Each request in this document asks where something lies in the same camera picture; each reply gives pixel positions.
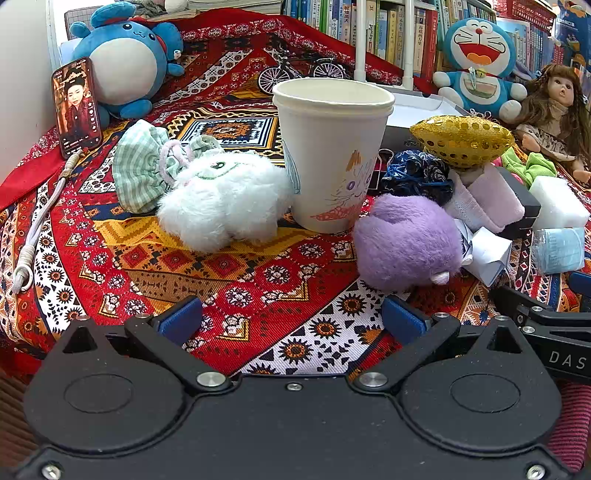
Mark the black binder clip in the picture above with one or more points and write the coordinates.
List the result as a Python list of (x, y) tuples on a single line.
[(383, 159)]

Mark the red patterned blanket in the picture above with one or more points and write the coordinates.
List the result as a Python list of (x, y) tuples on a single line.
[(291, 305)]

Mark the blue round plush toy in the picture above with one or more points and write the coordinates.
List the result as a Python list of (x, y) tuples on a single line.
[(129, 60)]

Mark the white fluffy plush toy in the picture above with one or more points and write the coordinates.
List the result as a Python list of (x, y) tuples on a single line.
[(225, 196)]

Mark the miniature metal bicycle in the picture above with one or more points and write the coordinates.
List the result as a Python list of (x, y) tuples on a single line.
[(292, 66)]

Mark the dark blue patterned scrunchie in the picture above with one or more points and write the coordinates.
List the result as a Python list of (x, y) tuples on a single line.
[(418, 173)]

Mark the white foam block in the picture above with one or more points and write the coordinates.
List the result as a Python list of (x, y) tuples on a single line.
[(560, 207)]

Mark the white paper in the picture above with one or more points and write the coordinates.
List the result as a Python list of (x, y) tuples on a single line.
[(485, 254)]

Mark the smartphone with red case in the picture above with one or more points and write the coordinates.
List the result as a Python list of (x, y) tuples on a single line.
[(76, 112)]

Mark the white cardboard tray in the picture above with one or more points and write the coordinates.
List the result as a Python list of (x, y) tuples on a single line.
[(411, 107)]

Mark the blue face mask pack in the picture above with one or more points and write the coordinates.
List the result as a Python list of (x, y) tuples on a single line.
[(560, 250)]

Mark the stack of books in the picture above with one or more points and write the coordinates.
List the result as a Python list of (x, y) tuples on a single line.
[(272, 7)]

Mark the white paper cup with cat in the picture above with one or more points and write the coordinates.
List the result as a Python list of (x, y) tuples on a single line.
[(332, 131)]

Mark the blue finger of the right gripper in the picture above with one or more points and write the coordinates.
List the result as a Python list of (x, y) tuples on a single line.
[(580, 283)]

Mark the white pvc pipe frame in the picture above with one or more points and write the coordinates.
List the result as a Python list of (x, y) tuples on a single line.
[(390, 34)]

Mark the green checkered cloth pouch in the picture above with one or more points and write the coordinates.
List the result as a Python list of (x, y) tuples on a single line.
[(147, 162)]

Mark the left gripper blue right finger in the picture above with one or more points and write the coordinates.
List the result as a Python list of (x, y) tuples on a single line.
[(403, 321)]

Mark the brown haired doll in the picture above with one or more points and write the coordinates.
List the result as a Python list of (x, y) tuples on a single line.
[(554, 121)]

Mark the pink sock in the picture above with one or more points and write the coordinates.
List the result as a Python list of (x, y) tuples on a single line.
[(483, 198)]

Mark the green scrunchie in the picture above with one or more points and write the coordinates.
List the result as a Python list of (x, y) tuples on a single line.
[(527, 167)]

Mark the black power bank box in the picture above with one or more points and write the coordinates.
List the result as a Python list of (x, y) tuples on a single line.
[(531, 205)]

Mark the gold sequin heart cushion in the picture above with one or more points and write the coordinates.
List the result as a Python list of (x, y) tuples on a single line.
[(463, 142)]

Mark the Doraemon plush toy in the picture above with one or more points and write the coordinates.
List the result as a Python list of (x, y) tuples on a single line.
[(483, 56)]

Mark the purple plush toy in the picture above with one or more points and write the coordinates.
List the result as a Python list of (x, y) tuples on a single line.
[(407, 241)]

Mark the row of books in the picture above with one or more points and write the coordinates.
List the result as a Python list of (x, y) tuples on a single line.
[(543, 32)]

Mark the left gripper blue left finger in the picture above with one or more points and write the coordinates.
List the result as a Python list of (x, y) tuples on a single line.
[(179, 322)]

